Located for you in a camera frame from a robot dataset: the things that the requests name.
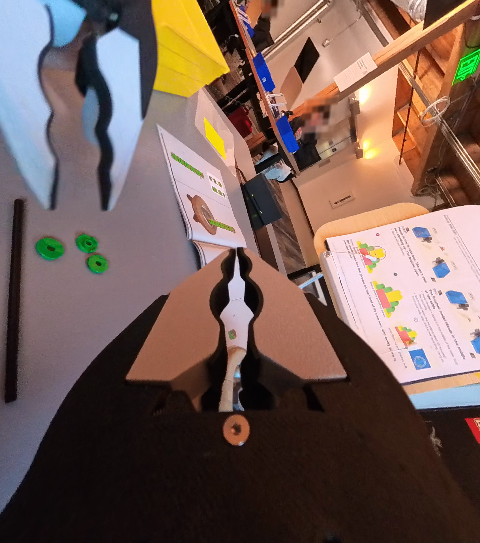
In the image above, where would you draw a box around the green round plate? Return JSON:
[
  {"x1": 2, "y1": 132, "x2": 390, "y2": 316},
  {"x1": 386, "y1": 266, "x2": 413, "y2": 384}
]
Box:
[{"x1": 35, "y1": 237, "x2": 65, "y2": 260}]

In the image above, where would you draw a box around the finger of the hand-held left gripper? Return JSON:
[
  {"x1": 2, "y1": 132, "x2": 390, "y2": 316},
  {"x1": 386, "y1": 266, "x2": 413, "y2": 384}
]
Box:
[
  {"x1": 75, "y1": 27, "x2": 145, "y2": 211},
  {"x1": 0, "y1": 0, "x2": 60, "y2": 210}
]

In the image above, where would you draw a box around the printed instruction sheet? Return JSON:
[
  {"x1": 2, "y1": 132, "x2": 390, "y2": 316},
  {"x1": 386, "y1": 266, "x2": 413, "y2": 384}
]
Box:
[{"x1": 326, "y1": 206, "x2": 480, "y2": 384}]

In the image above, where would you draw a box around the black wall panel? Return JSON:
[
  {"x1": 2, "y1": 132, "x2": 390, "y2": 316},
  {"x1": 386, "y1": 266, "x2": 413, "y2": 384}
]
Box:
[{"x1": 294, "y1": 37, "x2": 320, "y2": 83}]

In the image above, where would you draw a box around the yellow paper sheet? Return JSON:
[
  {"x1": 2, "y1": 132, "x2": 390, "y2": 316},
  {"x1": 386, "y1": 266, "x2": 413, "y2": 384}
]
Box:
[{"x1": 204, "y1": 117, "x2": 227, "y2": 160}]

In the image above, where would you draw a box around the green exit sign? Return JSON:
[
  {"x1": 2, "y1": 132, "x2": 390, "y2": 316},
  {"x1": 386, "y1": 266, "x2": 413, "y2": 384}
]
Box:
[{"x1": 451, "y1": 48, "x2": 480, "y2": 85}]

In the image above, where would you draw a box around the instruction sheet on stand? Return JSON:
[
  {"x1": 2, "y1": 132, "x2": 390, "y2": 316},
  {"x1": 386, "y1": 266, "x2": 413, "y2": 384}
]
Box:
[{"x1": 313, "y1": 203, "x2": 480, "y2": 395}]

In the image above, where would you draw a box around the blue plastic bin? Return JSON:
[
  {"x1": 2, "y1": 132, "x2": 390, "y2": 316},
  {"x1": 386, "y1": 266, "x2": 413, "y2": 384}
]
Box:
[
  {"x1": 252, "y1": 52, "x2": 276, "y2": 93},
  {"x1": 275, "y1": 115, "x2": 300, "y2": 153}
]

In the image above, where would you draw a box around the brown brick-built pot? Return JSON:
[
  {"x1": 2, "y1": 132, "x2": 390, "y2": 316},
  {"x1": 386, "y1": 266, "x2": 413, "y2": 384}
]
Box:
[{"x1": 219, "y1": 346, "x2": 247, "y2": 412}]

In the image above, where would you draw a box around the black printed product box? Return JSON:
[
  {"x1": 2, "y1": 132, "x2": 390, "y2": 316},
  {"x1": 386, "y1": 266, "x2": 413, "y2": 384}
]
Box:
[{"x1": 418, "y1": 405, "x2": 480, "y2": 543}]

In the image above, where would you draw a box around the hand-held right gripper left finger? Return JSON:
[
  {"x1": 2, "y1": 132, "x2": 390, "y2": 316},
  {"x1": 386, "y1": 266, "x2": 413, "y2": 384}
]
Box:
[{"x1": 126, "y1": 249, "x2": 237, "y2": 411}]

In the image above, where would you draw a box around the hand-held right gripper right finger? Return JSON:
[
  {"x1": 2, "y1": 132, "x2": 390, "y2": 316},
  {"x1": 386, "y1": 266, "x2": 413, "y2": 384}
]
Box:
[{"x1": 238, "y1": 247, "x2": 348, "y2": 410}]

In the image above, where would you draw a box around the open instruction booklet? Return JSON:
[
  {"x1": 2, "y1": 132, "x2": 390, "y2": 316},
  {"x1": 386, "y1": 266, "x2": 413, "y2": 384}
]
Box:
[{"x1": 157, "y1": 124, "x2": 250, "y2": 342}]

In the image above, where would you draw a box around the grey desk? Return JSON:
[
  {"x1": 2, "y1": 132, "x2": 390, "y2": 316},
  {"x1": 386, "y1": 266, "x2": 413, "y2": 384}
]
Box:
[{"x1": 0, "y1": 76, "x2": 287, "y2": 543}]

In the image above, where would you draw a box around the black electronic box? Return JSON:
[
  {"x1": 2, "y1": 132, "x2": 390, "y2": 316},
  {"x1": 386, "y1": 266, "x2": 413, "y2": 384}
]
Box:
[{"x1": 242, "y1": 173, "x2": 282, "y2": 230}]

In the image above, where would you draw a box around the wall lamp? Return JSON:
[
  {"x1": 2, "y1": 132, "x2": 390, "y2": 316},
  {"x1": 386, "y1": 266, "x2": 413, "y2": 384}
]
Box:
[{"x1": 355, "y1": 138, "x2": 380, "y2": 161}]

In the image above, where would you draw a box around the yellow plastic bin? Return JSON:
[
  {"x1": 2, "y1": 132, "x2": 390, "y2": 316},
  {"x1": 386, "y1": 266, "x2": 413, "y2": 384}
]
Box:
[{"x1": 151, "y1": 0, "x2": 230, "y2": 98}]

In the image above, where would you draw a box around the red bin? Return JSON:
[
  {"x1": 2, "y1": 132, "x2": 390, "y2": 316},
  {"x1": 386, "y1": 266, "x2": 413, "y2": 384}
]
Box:
[{"x1": 227, "y1": 106, "x2": 252, "y2": 137}]

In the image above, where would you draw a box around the long brown table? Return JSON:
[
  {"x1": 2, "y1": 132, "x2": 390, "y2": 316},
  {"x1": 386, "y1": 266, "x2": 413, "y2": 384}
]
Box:
[{"x1": 229, "y1": 0, "x2": 302, "y2": 176}]

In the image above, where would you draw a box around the white wall notice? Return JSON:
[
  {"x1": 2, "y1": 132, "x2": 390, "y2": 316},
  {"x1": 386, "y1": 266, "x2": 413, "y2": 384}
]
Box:
[{"x1": 333, "y1": 53, "x2": 377, "y2": 93}]

